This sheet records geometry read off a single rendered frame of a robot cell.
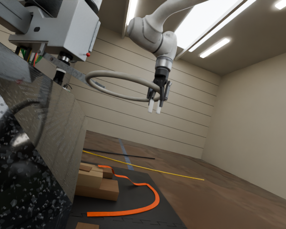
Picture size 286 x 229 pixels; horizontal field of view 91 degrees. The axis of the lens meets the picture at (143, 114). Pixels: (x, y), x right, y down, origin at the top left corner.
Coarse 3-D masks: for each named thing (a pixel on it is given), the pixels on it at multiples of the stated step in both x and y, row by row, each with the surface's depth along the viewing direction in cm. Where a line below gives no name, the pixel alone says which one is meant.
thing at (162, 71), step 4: (160, 68) 73; (156, 72) 74; (160, 72) 73; (164, 72) 73; (168, 72) 75; (156, 76) 76; (160, 76) 75; (164, 76) 74; (164, 80) 73; (164, 84) 74
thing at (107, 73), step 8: (96, 72) 68; (104, 72) 66; (112, 72) 65; (120, 72) 65; (88, 80) 80; (128, 80) 66; (136, 80) 66; (144, 80) 67; (96, 88) 95; (152, 88) 71; (120, 96) 109; (128, 96) 110
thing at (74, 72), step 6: (48, 54) 115; (54, 60) 111; (60, 60) 108; (60, 66) 107; (66, 66) 104; (72, 72) 101; (78, 72) 98; (78, 78) 97; (84, 78) 95; (96, 84) 105
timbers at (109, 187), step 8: (104, 168) 179; (104, 176) 169; (112, 176) 172; (104, 184) 135; (112, 184) 139; (80, 192) 121; (88, 192) 122; (96, 192) 124; (104, 192) 126; (112, 192) 127
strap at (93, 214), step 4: (112, 172) 157; (120, 176) 159; (124, 176) 163; (136, 184) 172; (140, 184) 177; (144, 184) 181; (148, 184) 184; (152, 188) 176; (156, 192) 168; (156, 196) 158; (156, 200) 149; (152, 204) 139; (156, 204) 141; (140, 208) 127; (144, 208) 129; (148, 208) 131; (152, 208) 132; (88, 212) 103; (92, 212) 105; (96, 212) 106; (100, 212) 107; (104, 212) 108; (108, 212) 110; (112, 212) 111; (116, 212) 112; (120, 212) 114; (124, 212) 115; (128, 212) 117; (132, 212) 118; (136, 212) 119; (140, 212) 121; (88, 216) 100; (92, 216) 101
